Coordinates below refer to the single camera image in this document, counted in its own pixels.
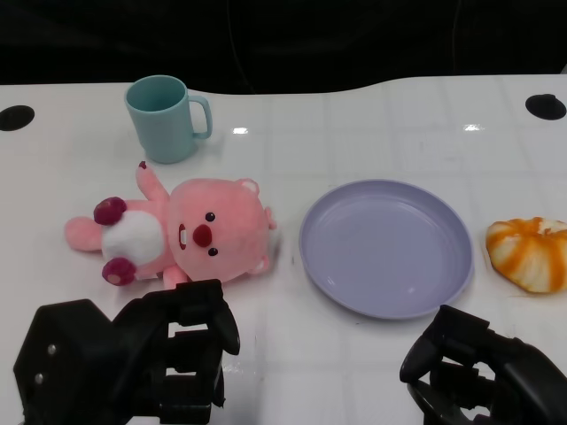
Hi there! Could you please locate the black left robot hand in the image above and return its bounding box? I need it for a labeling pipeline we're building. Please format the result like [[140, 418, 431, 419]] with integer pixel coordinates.
[[12, 278, 242, 425]]

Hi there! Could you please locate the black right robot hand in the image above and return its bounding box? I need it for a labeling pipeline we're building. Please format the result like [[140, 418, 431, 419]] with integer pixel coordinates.
[[399, 304, 567, 425]]

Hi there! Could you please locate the pink plush beaver doll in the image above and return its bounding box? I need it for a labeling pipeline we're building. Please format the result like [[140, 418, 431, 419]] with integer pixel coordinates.
[[64, 160, 281, 288]]

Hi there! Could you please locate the lilac plastic plate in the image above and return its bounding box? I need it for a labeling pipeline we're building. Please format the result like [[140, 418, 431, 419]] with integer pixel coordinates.
[[298, 178, 475, 321]]

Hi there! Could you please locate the orange striped bread toy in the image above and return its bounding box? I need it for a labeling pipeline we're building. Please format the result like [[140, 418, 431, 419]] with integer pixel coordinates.
[[485, 216, 567, 295]]

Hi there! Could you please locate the teal plastic mug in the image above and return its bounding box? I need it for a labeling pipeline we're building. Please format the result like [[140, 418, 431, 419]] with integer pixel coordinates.
[[124, 74, 213, 166]]

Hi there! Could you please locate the black table cable grommet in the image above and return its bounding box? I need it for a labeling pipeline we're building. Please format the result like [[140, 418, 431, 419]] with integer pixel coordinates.
[[0, 104, 35, 132], [524, 93, 567, 120]]

